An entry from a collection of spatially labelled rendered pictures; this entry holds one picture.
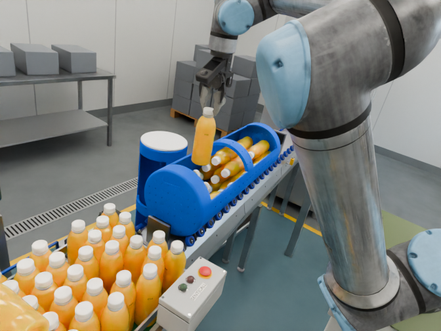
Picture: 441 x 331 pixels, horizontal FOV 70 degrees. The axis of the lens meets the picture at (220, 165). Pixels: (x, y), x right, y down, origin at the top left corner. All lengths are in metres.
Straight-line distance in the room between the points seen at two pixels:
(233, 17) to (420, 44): 0.58
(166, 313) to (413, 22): 0.81
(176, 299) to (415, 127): 5.43
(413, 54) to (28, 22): 4.18
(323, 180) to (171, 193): 0.81
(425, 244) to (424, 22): 0.53
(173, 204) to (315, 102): 0.92
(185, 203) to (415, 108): 5.11
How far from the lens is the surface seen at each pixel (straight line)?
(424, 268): 0.82
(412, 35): 0.41
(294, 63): 0.36
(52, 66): 3.69
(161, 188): 1.23
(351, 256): 0.63
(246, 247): 2.43
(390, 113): 5.99
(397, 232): 1.12
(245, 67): 4.97
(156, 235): 1.05
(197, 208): 1.16
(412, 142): 6.04
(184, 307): 0.89
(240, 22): 0.92
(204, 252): 1.39
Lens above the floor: 1.79
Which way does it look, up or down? 26 degrees down
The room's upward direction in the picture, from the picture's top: 11 degrees clockwise
